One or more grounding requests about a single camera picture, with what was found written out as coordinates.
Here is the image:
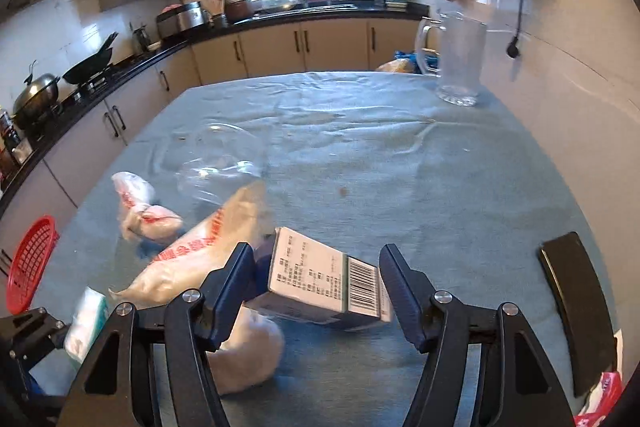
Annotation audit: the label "glass pitcher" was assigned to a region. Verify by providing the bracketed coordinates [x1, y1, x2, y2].
[414, 12, 487, 107]

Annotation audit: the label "white red plastic bag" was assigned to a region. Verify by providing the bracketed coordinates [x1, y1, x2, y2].
[112, 171, 183, 244]

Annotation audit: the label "red snack packet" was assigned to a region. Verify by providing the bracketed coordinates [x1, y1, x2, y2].
[574, 372, 623, 427]

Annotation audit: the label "lower kitchen cabinets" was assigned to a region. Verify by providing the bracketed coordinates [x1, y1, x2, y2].
[1, 10, 419, 254]

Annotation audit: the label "steel pot with lid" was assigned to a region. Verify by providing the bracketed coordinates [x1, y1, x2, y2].
[12, 62, 60, 131]

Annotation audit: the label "cartoon tissue pack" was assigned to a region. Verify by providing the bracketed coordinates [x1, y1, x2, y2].
[64, 287, 108, 367]

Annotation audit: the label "blue table cloth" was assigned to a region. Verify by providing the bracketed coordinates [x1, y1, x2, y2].
[34, 72, 612, 426]

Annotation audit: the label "blue bag behind table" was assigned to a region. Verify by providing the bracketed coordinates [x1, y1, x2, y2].
[375, 51, 439, 74]

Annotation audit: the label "white red snack bag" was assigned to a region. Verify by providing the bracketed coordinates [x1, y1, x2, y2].
[110, 181, 274, 309]

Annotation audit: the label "dark sauce bottle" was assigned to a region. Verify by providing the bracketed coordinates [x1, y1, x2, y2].
[0, 108, 24, 180]

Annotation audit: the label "black wok pan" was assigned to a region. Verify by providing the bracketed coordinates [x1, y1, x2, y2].
[62, 31, 118, 86]

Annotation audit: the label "red plastic basket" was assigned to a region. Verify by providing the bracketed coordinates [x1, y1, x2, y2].
[6, 215, 60, 314]

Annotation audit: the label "steel rice cooker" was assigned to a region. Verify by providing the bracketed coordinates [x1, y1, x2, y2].
[155, 1, 208, 39]

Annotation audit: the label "blue white small carton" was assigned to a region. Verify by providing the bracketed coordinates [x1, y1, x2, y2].
[245, 228, 394, 332]

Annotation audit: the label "black chair back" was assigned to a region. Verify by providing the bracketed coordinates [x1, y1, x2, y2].
[538, 231, 617, 397]

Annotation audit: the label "white tissue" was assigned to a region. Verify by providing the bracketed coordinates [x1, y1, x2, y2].
[206, 306, 284, 395]

